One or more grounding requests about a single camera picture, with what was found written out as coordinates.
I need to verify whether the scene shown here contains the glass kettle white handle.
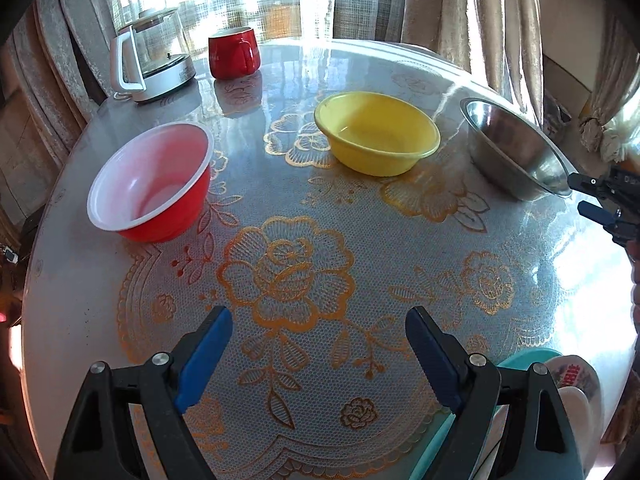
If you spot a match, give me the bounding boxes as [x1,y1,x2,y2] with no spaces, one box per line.
[109,7,197,103]

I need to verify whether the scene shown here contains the large white plate red characters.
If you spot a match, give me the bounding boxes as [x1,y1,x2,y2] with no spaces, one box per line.
[472,353,606,480]

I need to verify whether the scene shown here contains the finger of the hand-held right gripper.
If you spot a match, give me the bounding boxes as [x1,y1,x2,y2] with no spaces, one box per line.
[568,172,608,196]
[577,201,618,233]

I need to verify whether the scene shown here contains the beige patterned curtain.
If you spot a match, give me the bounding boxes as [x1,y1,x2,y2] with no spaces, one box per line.
[10,0,121,161]
[400,0,546,126]

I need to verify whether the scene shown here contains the beige tied curtain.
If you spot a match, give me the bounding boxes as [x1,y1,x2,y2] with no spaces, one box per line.
[580,10,640,161]

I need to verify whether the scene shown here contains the red mug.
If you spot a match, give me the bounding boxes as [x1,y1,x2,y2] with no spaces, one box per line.
[208,27,261,80]

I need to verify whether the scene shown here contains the yellow plastic bowl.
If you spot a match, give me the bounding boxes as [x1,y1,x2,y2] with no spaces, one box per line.
[314,91,441,177]

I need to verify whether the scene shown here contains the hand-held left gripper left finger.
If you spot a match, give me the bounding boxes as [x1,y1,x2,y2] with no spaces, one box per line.
[52,305,234,480]

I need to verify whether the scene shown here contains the stainless steel bowl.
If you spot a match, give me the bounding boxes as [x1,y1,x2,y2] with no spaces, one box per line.
[459,98,574,202]

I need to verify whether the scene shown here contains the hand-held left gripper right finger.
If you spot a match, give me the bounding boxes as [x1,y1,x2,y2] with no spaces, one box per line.
[405,306,586,480]

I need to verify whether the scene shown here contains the teal plastic plate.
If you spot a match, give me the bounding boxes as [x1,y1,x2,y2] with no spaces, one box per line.
[410,347,563,480]

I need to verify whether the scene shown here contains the red plastic bowl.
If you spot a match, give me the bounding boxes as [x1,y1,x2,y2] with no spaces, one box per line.
[87,122,215,244]

